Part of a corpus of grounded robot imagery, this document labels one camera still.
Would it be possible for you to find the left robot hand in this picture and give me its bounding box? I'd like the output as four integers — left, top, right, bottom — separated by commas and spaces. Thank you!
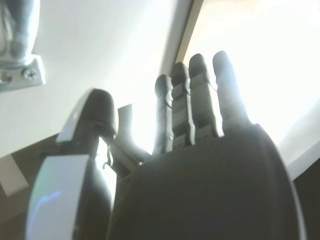
24, 50, 307, 240

